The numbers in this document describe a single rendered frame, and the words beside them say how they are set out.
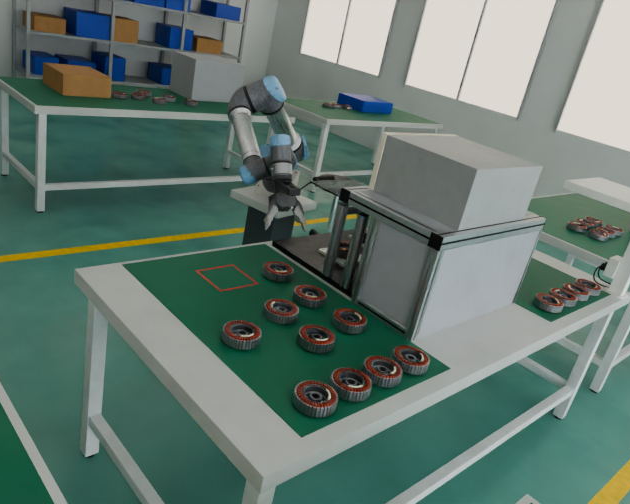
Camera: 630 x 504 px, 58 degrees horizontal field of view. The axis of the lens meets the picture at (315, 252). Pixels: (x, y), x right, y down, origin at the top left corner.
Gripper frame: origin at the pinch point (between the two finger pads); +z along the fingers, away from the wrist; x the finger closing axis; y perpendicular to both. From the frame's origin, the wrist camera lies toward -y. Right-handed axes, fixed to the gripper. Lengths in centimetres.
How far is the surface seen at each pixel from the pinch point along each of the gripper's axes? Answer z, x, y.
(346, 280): 17.9, -20.7, -3.6
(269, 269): 12.7, 4.2, 7.2
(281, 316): 30.4, 10.9, -18.2
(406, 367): 47, -18, -41
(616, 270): 15, -158, -9
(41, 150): -93, 77, 224
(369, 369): 47, -5, -43
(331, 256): 8.7, -17.7, 1.0
